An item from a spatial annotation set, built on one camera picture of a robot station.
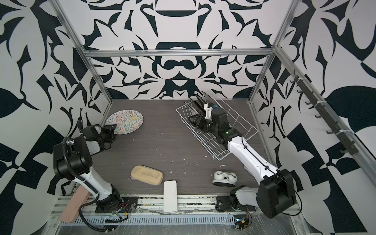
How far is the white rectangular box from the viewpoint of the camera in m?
0.71

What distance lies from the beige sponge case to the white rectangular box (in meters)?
0.05

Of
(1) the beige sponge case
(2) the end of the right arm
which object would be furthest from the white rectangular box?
(2) the end of the right arm

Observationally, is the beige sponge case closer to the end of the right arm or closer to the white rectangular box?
the white rectangular box

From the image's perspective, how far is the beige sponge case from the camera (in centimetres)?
81
